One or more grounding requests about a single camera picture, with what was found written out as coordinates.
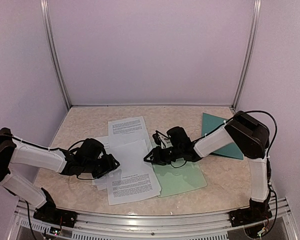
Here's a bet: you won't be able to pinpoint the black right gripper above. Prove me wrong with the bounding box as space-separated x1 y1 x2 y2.
143 145 182 166

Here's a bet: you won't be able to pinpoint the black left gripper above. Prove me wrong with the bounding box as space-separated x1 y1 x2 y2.
82 153 120 179

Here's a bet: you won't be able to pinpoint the printed paper sheet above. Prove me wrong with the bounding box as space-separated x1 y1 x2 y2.
106 139 161 206
108 116 152 151

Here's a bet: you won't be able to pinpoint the light green clipboard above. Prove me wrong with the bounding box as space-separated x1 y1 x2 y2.
152 158 208 198

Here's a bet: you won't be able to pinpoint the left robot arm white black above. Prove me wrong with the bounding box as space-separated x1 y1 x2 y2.
0 127 120 223

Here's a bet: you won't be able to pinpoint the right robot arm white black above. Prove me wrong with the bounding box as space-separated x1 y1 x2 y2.
143 111 273 222

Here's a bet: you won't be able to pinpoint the dark teal folder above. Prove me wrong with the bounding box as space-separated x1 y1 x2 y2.
195 113 244 160

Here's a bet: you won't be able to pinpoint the left lower paper sheets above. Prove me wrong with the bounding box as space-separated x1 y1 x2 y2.
92 136 111 191

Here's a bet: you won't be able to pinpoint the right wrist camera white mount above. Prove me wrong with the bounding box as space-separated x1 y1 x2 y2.
152 130 172 149

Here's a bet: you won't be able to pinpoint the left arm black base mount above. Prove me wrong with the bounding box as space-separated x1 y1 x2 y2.
33 188 78 228

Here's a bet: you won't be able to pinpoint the front aluminium rail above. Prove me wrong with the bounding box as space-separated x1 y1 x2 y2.
7 197 298 240

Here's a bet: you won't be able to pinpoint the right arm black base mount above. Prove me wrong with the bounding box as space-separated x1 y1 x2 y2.
228 199 273 227

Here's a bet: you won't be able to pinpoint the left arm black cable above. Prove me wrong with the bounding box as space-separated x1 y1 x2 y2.
4 134 98 181

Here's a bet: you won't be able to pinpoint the left aluminium frame post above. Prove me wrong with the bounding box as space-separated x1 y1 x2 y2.
40 0 72 111

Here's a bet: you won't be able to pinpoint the aluminium frame post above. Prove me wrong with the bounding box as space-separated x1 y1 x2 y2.
40 0 72 111
231 0 262 112

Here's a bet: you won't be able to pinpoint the right aluminium frame post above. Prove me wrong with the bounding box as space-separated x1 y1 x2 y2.
231 0 262 112

